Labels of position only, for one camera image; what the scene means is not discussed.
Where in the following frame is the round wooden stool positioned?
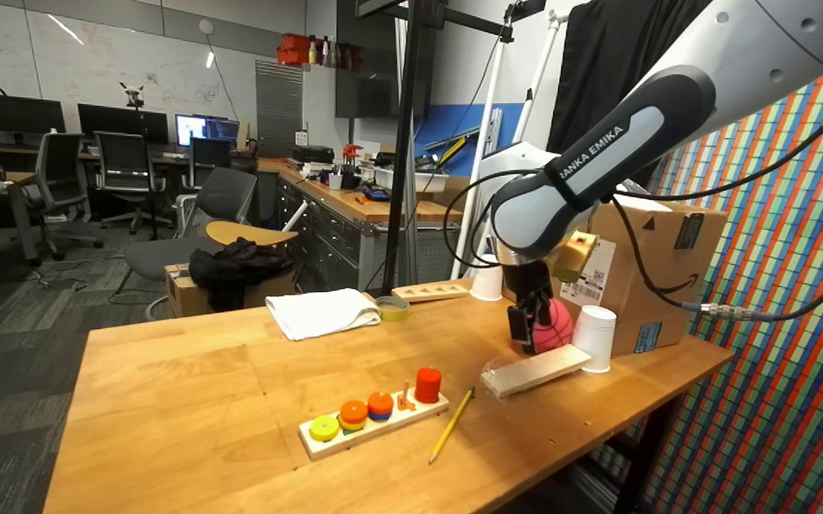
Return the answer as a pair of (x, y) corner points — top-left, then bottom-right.
(204, 217), (300, 253)

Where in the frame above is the black cable with connector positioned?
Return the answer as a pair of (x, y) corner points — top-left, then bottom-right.
(610, 195), (823, 327)

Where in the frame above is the dark orange ring stack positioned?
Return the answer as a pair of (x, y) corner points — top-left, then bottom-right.
(367, 388), (398, 427)

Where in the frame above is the white wooden peg board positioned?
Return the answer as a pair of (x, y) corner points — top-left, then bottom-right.
(298, 385), (456, 462)

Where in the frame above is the orange and yellow ring stack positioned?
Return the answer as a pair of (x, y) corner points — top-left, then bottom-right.
(338, 397), (371, 438)

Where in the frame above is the black vertical pole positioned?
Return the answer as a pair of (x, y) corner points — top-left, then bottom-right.
(381, 0), (438, 300)

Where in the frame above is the yellow-green ring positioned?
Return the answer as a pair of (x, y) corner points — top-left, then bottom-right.
(305, 411), (344, 447)

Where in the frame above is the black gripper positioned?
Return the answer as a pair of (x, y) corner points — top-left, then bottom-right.
(507, 261), (558, 357)

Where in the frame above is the blue wall board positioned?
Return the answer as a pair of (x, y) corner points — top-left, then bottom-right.
(414, 101), (511, 181)

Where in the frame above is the yellowish wrist camera box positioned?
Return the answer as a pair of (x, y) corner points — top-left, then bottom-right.
(551, 230), (603, 285)

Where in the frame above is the black mesh office chair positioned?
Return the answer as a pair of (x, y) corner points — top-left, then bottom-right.
(31, 130), (105, 264)
(93, 130), (174, 240)

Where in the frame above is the black bag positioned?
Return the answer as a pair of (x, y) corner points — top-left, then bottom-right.
(190, 238), (298, 314)

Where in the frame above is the multicolour woven backdrop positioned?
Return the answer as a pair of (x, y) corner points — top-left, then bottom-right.
(620, 47), (823, 514)

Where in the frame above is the red cylinder peg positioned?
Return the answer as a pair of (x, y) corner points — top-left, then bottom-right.
(414, 365), (447, 407)

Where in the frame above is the black computer monitor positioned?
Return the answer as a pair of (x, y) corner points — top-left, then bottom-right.
(75, 103), (171, 150)

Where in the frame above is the pink rubber basketball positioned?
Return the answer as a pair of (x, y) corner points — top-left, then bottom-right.
(528, 295), (580, 357)

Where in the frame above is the white rectangular foam block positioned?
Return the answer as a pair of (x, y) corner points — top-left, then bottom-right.
(478, 344), (594, 400)

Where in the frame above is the grey office chair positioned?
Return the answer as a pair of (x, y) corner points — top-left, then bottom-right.
(124, 167), (263, 288)

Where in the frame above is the yellow pencil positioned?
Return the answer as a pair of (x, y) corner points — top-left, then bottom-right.
(427, 385), (478, 468)

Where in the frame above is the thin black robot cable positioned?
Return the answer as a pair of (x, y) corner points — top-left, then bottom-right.
(616, 80), (823, 205)

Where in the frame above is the tall white cup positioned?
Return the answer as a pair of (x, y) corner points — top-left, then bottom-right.
(571, 302), (620, 378)

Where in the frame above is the large cardboard shipping box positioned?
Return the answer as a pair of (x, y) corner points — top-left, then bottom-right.
(564, 195), (733, 361)

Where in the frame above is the lit blue computer monitor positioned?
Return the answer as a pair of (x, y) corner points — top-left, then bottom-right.
(171, 111), (244, 151)

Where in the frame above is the low wooden crate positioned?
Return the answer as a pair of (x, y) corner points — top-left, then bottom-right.
(163, 264), (303, 321)

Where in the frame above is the small yellow bowl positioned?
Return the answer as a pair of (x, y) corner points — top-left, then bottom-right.
(374, 292), (414, 324)

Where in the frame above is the small white cup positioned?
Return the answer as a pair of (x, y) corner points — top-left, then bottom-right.
(466, 264), (508, 305)

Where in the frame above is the wide black monitor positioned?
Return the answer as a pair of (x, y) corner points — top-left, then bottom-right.
(0, 87), (70, 138)

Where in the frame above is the wooden top workbench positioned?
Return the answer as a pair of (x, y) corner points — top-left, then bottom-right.
(254, 155), (471, 295)

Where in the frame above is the orange shelf container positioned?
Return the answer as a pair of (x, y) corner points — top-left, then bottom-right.
(274, 31), (315, 73)

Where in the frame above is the long wooden shape board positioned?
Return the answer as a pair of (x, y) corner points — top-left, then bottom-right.
(393, 278), (471, 308)

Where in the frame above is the hanging black cloth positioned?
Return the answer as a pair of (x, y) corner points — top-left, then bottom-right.
(547, 0), (716, 158)

